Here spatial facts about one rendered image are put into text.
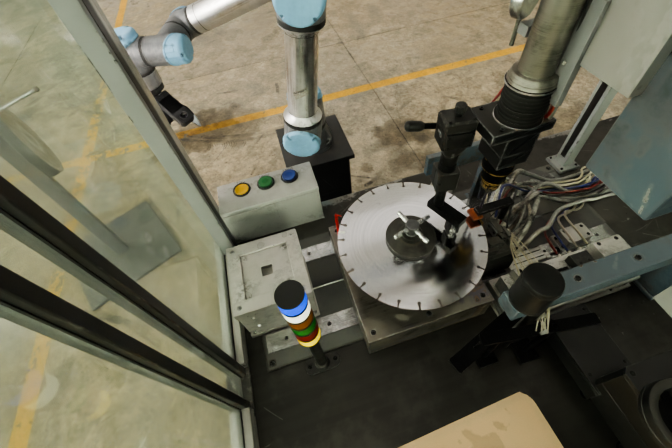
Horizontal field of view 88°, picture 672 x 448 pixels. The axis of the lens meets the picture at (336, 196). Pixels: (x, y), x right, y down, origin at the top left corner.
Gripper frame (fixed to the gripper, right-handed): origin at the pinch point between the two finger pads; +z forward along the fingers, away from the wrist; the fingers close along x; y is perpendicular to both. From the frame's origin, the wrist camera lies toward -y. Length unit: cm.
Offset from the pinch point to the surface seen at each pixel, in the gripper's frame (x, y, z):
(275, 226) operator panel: 5.0, -39.6, 13.5
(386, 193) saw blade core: -10, -69, -4
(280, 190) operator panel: -0.3, -40.5, 1.3
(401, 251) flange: 3, -80, -5
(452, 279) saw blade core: 3, -91, -4
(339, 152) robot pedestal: -33, -37, 16
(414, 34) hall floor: -257, 36, 91
